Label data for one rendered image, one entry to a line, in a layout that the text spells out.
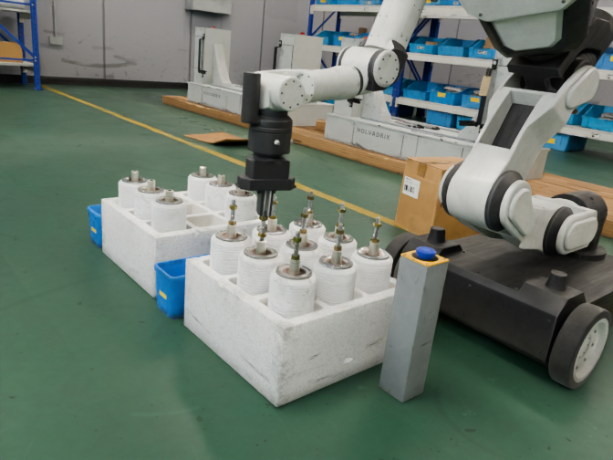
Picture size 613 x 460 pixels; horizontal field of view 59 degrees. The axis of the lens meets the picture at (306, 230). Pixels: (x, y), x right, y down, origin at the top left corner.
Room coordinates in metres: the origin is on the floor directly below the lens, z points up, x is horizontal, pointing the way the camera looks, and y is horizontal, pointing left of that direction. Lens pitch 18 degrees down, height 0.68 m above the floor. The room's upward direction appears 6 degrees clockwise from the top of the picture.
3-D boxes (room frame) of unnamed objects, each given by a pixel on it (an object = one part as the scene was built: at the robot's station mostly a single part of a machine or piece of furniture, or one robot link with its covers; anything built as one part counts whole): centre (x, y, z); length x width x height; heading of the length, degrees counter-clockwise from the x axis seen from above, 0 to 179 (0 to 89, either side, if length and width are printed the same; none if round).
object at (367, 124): (3.68, -0.74, 0.45); 1.45 x 0.57 x 0.74; 42
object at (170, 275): (1.34, 0.24, 0.06); 0.30 x 0.11 x 0.12; 131
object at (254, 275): (1.10, 0.09, 0.16); 0.10 x 0.10 x 0.18
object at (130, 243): (1.59, 0.38, 0.09); 0.39 x 0.39 x 0.18; 42
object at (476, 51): (6.32, -1.86, 0.89); 0.50 x 0.38 x 0.21; 132
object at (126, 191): (1.60, 0.54, 0.16); 0.10 x 0.10 x 0.18
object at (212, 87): (5.20, 0.62, 0.45); 1.61 x 0.57 x 0.74; 42
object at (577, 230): (1.50, -0.69, 0.28); 0.21 x 0.20 x 0.13; 132
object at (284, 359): (1.18, 0.01, 0.09); 0.39 x 0.39 x 0.18; 42
